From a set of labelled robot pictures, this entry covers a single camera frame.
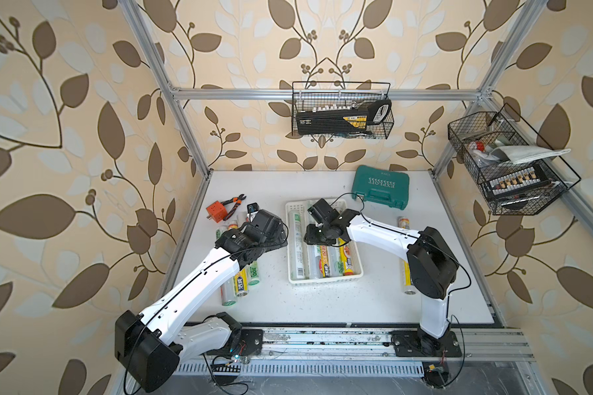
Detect yellow wrap roll with salmon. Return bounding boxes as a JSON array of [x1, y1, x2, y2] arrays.
[[339, 239, 355, 276]]

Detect white perforated plastic basket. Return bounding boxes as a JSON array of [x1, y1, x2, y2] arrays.
[[285, 200, 364, 286]]

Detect yellow wrap roll group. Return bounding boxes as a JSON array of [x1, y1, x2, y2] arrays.
[[233, 268, 249, 297]]

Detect silver green wrap roll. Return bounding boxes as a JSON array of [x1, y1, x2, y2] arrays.
[[307, 245, 321, 280]]

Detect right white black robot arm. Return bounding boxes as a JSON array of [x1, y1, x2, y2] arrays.
[[304, 198, 460, 342]]

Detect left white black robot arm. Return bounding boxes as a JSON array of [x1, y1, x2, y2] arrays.
[[114, 210, 289, 393]]

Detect black yellow tool in basket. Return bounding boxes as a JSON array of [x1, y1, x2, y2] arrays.
[[293, 99, 393, 138]]

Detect white paper in basket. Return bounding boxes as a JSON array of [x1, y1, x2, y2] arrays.
[[489, 146, 571, 165]]

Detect orange black cutting pliers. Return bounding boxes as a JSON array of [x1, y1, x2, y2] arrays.
[[222, 194, 246, 221]]

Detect green plastic tool case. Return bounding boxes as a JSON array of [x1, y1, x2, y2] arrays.
[[352, 166, 410, 210]]

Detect drill bit set box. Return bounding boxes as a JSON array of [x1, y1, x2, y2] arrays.
[[486, 166, 553, 198]]

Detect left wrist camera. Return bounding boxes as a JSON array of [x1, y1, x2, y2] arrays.
[[246, 202, 260, 222]]

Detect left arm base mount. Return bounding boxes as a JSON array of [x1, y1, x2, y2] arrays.
[[205, 329, 264, 357]]

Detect aluminium front rail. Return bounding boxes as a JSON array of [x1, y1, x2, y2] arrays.
[[243, 325, 535, 362]]

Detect back black wire basket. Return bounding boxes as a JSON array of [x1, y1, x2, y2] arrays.
[[291, 81, 395, 139]]

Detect black wire basket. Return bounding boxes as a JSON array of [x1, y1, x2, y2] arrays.
[[291, 81, 395, 139], [448, 104, 581, 216]]

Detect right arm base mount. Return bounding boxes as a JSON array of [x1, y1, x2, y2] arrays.
[[390, 329, 463, 359]]

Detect right black wire basket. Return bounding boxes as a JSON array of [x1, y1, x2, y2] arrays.
[[448, 104, 581, 216]]

